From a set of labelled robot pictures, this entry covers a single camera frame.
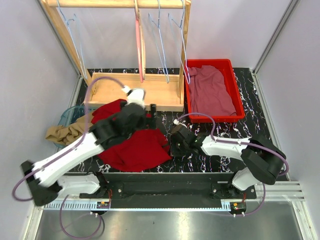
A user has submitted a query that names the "red pleated skirt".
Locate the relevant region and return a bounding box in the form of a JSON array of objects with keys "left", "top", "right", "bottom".
[{"left": 89, "top": 99, "right": 171, "bottom": 172}]

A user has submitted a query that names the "blue wire hanger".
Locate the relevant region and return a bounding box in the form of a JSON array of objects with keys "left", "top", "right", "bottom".
[
  {"left": 167, "top": 0, "right": 191, "bottom": 85},
  {"left": 148, "top": 0, "right": 170, "bottom": 84},
  {"left": 56, "top": 0, "right": 88, "bottom": 80}
]

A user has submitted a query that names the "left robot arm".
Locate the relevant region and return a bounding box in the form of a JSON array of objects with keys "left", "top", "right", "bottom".
[{"left": 20, "top": 101, "right": 157, "bottom": 207}]

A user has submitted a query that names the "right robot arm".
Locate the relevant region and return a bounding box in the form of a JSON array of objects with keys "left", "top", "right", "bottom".
[{"left": 171, "top": 123, "right": 288, "bottom": 199}]

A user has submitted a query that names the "pink wooden hanger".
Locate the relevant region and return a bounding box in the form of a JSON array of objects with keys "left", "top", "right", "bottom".
[{"left": 133, "top": 0, "right": 146, "bottom": 83}]

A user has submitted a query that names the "wooden clothes rack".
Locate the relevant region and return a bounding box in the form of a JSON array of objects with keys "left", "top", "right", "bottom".
[{"left": 40, "top": 0, "right": 191, "bottom": 112}]

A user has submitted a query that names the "mauve cloth in bin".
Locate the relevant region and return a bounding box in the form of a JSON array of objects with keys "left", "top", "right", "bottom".
[{"left": 188, "top": 65, "right": 236, "bottom": 117}]

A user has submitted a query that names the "teal plastic basket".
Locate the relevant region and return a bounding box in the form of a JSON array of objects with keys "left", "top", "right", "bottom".
[{"left": 54, "top": 105, "right": 86, "bottom": 149}]

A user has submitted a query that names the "red plastic bin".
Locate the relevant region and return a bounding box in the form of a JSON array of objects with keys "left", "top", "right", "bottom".
[{"left": 185, "top": 59, "right": 245, "bottom": 123}]

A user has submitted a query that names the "tan garment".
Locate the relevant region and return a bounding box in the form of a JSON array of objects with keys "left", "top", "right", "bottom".
[{"left": 45, "top": 112, "right": 93, "bottom": 147}]

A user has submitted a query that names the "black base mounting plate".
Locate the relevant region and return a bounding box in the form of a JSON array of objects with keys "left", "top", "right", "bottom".
[{"left": 94, "top": 172, "right": 257, "bottom": 210}]

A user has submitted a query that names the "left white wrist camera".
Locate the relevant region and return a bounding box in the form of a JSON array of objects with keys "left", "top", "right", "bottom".
[{"left": 121, "top": 85, "right": 146, "bottom": 109}]

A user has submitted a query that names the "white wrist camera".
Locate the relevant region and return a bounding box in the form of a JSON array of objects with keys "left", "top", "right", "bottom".
[
  {"left": 121, "top": 85, "right": 146, "bottom": 109},
  {"left": 173, "top": 119, "right": 185, "bottom": 126}
]

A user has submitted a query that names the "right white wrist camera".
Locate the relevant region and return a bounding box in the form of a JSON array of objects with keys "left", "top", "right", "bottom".
[{"left": 173, "top": 119, "right": 185, "bottom": 126}]

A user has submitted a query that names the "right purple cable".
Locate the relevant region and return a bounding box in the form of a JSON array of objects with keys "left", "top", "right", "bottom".
[{"left": 174, "top": 112, "right": 290, "bottom": 176}]

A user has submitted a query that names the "purple cable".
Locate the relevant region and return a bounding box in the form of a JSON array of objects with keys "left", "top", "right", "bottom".
[
  {"left": 11, "top": 76, "right": 126, "bottom": 202},
  {"left": 174, "top": 112, "right": 290, "bottom": 176}
]

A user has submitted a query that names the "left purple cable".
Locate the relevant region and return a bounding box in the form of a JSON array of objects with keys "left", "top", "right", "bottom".
[{"left": 11, "top": 76, "right": 126, "bottom": 202}]

